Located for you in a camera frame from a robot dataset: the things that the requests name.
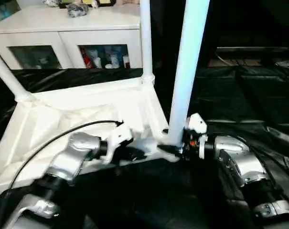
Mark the white plastic table top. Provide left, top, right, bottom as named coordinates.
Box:
left=0, top=75, right=183, bottom=194

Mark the black mat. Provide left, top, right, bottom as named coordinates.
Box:
left=0, top=65, right=289, bottom=229

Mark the red bottle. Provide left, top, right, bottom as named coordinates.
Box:
left=79, top=47, right=93, bottom=69

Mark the dark metal bar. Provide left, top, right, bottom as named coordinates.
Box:
left=216, top=46, right=289, bottom=53

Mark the white sideboard cabinet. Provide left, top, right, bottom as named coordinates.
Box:
left=0, top=5, right=144, bottom=70

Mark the dark ornament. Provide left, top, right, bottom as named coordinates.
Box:
left=66, top=3, right=90, bottom=19

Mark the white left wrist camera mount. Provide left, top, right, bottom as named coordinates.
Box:
left=102, top=123, right=135, bottom=163

